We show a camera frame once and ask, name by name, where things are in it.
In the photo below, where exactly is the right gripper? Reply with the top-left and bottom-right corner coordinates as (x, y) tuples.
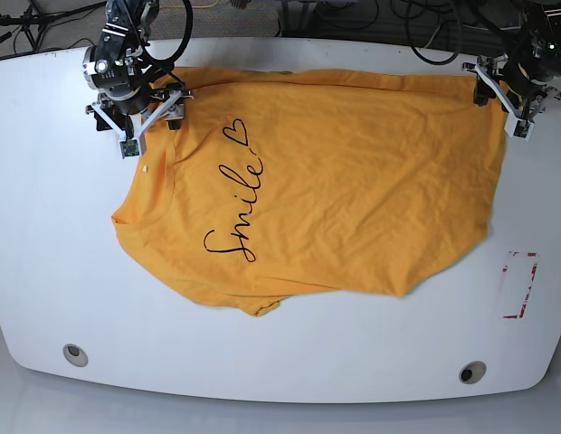
(85, 85), (194, 141)

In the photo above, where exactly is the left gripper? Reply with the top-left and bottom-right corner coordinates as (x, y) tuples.
(461, 54), (561, 125)

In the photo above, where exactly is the orange T-shirt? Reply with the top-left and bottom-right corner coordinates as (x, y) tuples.
(111, 68), (505, 316)

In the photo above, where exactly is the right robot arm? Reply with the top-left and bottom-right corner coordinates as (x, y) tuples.
(82, 1), (193, 146)

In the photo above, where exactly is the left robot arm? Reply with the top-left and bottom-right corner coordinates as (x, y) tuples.
(467, 1), (561, 123)

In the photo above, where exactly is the black tripod stand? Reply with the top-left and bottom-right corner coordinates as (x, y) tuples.
(0, 1), (65, 54)

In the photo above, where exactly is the red tape rectangle marking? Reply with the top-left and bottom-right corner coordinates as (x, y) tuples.
(497, 250), (539, 320)

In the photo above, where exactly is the left grey table grommet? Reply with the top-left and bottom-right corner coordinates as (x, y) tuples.
(62, 344), (89, 368)

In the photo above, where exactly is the grey table grommet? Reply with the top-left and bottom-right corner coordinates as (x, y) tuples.
(459, 361), (487, 385)
(62, 344), (89, 368)

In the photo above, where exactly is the right grey table grommet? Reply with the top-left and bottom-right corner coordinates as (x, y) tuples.
(459, 361), (487, 385)

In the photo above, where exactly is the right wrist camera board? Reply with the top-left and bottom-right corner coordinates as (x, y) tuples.
(119, 139), (140, 158)

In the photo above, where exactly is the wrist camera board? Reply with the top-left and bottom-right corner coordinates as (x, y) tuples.
(514, 119), (535, 142)
(119, 139), (140, 158)

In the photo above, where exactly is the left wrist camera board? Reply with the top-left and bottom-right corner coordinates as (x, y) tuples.
(514, 119), (535, 142)

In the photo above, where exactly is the yellow cable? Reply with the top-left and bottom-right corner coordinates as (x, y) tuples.
(162, 0), (223, 11)

